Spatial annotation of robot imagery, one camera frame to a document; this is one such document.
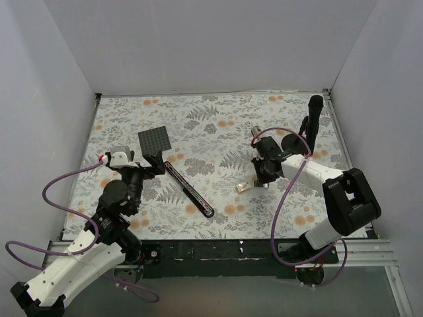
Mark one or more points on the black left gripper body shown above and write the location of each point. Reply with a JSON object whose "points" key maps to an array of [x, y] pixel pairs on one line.
{"points": [[145, 166]]}

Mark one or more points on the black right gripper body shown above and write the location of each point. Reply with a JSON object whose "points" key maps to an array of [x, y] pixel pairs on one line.
{"points": [[261, 171]]}

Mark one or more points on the white staple box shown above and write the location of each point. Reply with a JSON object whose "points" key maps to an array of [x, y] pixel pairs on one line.
{"points": [[243, 187]]}

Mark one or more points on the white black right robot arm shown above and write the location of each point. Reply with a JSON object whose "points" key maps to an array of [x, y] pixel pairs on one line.
{"points": [[350, 202]]}

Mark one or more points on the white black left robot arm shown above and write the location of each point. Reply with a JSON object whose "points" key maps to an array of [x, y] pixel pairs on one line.
{"points": [[104, 242]]}

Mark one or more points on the dark grey studded baseplate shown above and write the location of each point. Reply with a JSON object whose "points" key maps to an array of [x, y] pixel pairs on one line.
{"points": [[154, 140]]}

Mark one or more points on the black microphone on stand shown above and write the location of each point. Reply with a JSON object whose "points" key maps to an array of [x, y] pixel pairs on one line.
{"points": [[304, 143]]}

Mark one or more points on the floral patterned table mat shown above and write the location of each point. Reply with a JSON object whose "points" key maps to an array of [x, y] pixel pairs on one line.
{"points": [[210, 139]]}

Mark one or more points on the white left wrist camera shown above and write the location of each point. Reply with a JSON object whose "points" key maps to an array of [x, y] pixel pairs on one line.
{"points": [[119, 157]]}

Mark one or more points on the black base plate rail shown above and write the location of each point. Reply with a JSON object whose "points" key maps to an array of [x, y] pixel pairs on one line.
{"points": [[211, 258]]}

